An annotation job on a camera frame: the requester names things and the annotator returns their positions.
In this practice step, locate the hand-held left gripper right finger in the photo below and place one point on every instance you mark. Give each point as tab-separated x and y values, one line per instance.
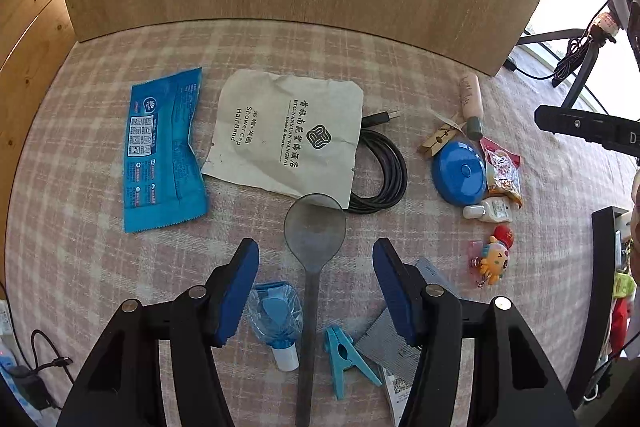
395	292

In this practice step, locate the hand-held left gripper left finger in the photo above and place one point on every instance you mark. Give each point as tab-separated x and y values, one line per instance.
237	292

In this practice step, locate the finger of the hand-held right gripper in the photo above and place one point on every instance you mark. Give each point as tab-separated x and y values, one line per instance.
575	124

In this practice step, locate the grey translucent spoon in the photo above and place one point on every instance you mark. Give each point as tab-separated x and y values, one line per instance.
315	232

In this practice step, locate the red fabric pouch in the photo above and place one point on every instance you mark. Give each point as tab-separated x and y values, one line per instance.
619	327

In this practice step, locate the small blue clear bottle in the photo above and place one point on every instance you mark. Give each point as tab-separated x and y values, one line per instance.
275	312

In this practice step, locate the black tripod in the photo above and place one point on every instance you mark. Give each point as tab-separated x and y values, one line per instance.
580	67

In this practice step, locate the blue clothespin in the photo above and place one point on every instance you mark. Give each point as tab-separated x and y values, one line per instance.
345	357

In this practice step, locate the red snack packet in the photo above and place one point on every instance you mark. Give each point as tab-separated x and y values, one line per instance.
500	169

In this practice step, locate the white printed card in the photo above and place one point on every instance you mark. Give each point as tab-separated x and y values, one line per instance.
397	387

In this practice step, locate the beige cosmetic tube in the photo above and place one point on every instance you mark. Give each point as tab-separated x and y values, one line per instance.
470	102

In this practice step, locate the small white bottle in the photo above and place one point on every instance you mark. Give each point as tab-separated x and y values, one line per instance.
490	210

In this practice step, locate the blue round case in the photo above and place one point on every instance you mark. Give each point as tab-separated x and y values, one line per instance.
460	172

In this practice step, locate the wooden clothespin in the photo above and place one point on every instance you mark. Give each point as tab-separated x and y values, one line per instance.
435	142

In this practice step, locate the blue wet wipe packet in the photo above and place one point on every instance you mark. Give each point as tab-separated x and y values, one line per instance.
160	147

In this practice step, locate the beige shower cap packet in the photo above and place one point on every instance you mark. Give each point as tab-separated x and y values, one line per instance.
280	132

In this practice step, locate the black power adapter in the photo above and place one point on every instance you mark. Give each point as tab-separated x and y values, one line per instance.
30	387

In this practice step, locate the white power strip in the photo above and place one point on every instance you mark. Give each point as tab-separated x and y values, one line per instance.
6	332

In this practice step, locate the pine wooden headboard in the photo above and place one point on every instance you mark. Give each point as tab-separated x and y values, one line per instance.
30	57

